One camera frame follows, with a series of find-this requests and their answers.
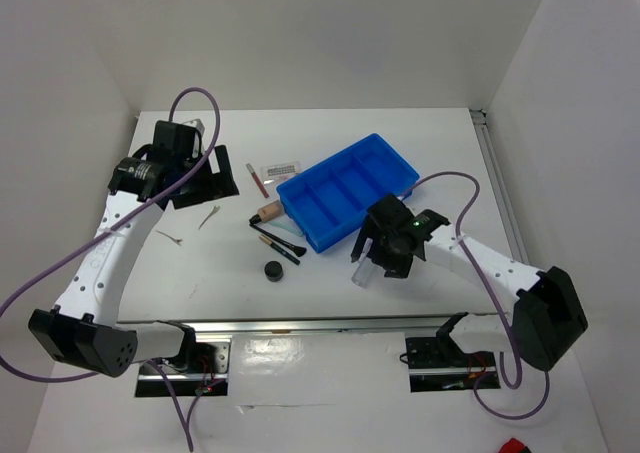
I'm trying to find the black round jar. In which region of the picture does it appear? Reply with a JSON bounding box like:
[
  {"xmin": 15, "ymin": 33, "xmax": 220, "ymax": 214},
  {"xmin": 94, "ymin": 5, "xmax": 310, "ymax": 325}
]
[{"xmin": 264, "ymin": 261, "xmax": 284, "ymax": 282}]

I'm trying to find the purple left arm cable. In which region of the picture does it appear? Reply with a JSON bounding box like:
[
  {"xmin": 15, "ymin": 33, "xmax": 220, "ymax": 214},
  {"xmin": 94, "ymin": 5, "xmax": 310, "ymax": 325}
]
[{"xmin": 0, "ymin": 87, "xmax": 222, "ymax": 453}]

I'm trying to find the clear plastic tube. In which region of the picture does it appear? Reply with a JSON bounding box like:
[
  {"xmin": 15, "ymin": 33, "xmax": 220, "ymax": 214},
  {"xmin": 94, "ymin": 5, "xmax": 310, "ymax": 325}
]
[{"xmin": 351, "ymin": 239, "xmax": 375, "ymax": 288}]

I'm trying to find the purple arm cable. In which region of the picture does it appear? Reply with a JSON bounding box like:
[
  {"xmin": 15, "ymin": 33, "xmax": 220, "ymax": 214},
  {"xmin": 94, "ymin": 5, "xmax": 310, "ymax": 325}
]
[
  {"xmin": 399, "ymin": 171, "xmax": 551, "ymax": 420},
  {"xmin": 0, "ymin": 87, "xmax": 222, "ymax": 453}
]

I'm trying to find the black makeup brush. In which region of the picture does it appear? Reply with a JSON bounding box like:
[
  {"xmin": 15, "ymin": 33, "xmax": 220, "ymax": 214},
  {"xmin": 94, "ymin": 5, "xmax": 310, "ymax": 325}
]
[{"xmin": 250, "ymin": 224, "xmax": 307, "ymax": 257}]

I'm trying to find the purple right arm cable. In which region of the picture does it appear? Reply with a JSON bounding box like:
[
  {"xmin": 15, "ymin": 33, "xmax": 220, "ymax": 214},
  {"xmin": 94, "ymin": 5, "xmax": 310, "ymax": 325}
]
[{"xmin": 399, "ymin": 171, "xmax": 551, "ymax": 420}]

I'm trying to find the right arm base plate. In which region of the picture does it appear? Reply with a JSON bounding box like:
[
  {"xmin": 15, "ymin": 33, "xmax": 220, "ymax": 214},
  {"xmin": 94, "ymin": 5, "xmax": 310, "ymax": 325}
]
[{"xmin": 399, "ymin": 337, "xmax": 501, "ymax": 393}]

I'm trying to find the beige hair clip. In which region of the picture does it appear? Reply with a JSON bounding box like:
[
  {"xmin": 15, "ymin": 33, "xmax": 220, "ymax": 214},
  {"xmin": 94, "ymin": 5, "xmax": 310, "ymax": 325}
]
[{"xmin": 198, "ymin": 205, "xmax": 220, "ymax": 231}]

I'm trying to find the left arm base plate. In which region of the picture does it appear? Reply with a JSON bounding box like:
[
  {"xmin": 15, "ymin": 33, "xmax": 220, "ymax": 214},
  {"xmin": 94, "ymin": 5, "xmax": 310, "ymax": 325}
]
[{"xmin": 134, "ymin": 336, "xmax": 232, "ymax": 398}]

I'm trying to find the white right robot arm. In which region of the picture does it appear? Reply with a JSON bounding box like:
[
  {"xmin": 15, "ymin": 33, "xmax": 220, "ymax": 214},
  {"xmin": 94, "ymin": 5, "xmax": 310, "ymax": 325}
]
[{"xmin": 351, "ymin": 194, "xmax": 588, "ymax": 372}]

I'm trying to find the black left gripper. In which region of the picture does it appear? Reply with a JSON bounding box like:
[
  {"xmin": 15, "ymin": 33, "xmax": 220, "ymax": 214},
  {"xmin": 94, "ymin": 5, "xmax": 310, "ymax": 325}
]
[{"xmin": 171, "ymin": 144, "xmax": 238, "ymax": 209}]

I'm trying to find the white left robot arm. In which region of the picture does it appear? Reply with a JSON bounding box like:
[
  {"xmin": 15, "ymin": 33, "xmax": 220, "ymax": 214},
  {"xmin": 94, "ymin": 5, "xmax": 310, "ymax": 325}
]
[{"xmin": 28, "ymin": 119, "xmax": 238, "ymax": 377}]

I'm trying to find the red black object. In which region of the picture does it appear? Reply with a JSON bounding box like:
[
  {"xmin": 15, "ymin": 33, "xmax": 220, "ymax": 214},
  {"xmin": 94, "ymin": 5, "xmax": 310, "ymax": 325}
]
[{"xmin": 499, "ymin": 438, "xmax": 531, "ymax": 453}]

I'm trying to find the aluminium front rail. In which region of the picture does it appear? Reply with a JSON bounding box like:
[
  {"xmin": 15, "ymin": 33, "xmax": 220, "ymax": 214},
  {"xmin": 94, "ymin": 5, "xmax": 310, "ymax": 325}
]
[{"xmin": 79, "ymin": 314, "xmax": 501, "ymax": 338}]

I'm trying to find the aluminium side rail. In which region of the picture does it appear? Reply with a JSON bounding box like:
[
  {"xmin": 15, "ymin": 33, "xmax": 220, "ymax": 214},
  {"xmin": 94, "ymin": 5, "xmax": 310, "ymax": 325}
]
[{"xmin": 469, "ymin": 109, "xmax": 530, "ymax": 264}]

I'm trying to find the brown hair clip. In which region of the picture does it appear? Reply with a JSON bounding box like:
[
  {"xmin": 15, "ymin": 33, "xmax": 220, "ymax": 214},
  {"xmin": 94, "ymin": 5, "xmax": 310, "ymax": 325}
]
[{"xmin": 154, "ymin": 229, "xmax": 183, "ymax": 246}]

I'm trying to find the mint green spatula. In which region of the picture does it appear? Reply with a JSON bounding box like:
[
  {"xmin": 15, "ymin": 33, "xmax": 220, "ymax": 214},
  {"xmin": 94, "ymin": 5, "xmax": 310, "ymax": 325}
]
[{"xmin": 269, "ymin": 221, "xmax": 304, "ymax": 237}]

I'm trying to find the false eyelash packet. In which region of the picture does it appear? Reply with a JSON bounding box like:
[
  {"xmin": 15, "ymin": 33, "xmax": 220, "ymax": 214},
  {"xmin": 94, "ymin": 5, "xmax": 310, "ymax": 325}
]
[{"xmin": 260, "ymin": 161, "xmax": 302, "ymax": 186}]

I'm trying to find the blue compartment tray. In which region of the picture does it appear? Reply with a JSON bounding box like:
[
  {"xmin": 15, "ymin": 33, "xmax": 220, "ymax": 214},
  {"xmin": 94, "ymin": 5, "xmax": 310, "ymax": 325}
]
[{"xmin": 276, "ymin": 133, "xmax": 419, "ymax": 253}]

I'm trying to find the gold green mascara tube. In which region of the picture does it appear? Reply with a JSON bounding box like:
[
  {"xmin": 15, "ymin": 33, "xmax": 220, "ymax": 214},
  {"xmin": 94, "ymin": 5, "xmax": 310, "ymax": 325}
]
[{"xmin": 259, "ymin": 235, "xmax": 300, "ymax": 265}]

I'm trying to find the beige foundation bottle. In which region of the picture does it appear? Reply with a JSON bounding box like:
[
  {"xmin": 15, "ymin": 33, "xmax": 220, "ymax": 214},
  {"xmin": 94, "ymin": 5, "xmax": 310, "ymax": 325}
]
[{"xmin": 249, "ymin": 200, "xmax": 284, "ymax": 225}]

